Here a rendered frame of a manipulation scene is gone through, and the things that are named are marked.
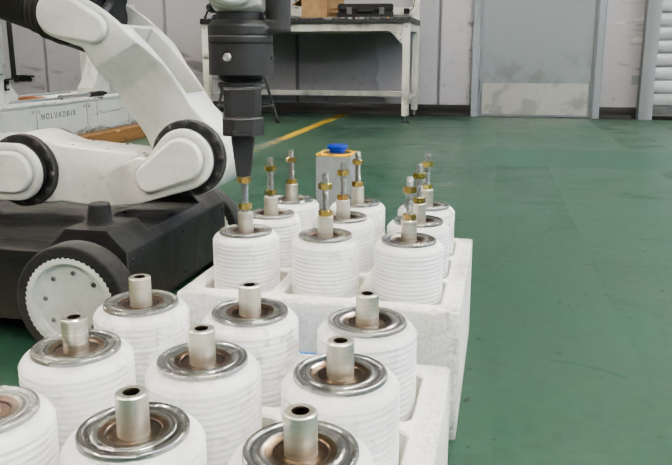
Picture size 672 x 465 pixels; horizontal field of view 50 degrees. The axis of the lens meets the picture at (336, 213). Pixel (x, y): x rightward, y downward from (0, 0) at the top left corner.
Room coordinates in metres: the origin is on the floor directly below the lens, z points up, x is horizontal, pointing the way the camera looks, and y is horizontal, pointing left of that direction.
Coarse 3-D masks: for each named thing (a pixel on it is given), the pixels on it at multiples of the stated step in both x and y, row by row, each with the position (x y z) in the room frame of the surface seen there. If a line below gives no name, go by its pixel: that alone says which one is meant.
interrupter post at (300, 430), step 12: (288, 408) 0.42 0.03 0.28; (300, 408) 0.43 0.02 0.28; (312, 408) 0.42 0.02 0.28; (288, 420) 0.41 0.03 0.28; (300, 420) 0.41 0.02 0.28; (312, 420) 0.41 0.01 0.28; (288, 432) 0.41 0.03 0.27; (300, 432) 0.41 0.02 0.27; (312, 432) 0.41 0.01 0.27; (288, 444) 0.41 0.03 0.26; (300, 444) 0.41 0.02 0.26; (312, 444) 0.41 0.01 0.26; (288, 456) 0.41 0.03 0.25; (300, 456) 0.41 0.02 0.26; (312, 456) 0.41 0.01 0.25
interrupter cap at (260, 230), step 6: (222, 228) 1.02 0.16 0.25; (228, 228) 1.02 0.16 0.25; (234, 228) 1.02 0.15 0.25; (258, 228) 1.02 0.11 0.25; (264, 228) 1.02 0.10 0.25; (270, 228) 1.02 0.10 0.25; (222, 234) 0.99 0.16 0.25; (228, 234) 0.98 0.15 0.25; (234, 234) 0.99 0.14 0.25; (240, 234) 0.98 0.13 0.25; (246, 234) 0.98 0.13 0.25; (252, 234) 0.99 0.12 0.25; (258, 234) 0.98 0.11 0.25; (264, 234) 0.99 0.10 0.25
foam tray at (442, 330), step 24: (456, 240) 1.23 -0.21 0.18; (456, 264) 1.09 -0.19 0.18; (192, 288) 0.97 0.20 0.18; (216, 288) 0.97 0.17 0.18; (288, 288) 0.98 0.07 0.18; (360, 288) 0.97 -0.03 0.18; (456, 288) 0.97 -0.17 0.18; (192, 312) 0.95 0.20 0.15; (312, 312) 0.91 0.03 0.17; (408, 312) 0.88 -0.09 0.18; (432, 312) 0.88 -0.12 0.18; (456, 312) 0.87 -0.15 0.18; (312, 336) 0.91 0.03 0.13; (432, 336) 0.88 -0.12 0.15; (456, 336) 0.87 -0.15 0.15; (432, 360) 0.87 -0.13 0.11; (456, 360) 0.87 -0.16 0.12; (456, 384) 0.87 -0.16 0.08; (456, 408) 0.87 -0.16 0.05
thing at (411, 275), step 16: (384, 256) 0.93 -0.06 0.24; (400, 256) 0.91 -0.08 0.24; (416, 256) 0.91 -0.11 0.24; (432, 256) 0.92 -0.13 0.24; (384, 272) 0.93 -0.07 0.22; (400, 272) 0.91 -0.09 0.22; (416, 272) 0.91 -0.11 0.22; (432, 272) 0.92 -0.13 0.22; (384, 288) 0.93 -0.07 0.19; (400, 288) 0.92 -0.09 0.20; (416, 288) 0.91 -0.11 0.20; (432, 288) 0.92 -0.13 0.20; (432, 304) 0.92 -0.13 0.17
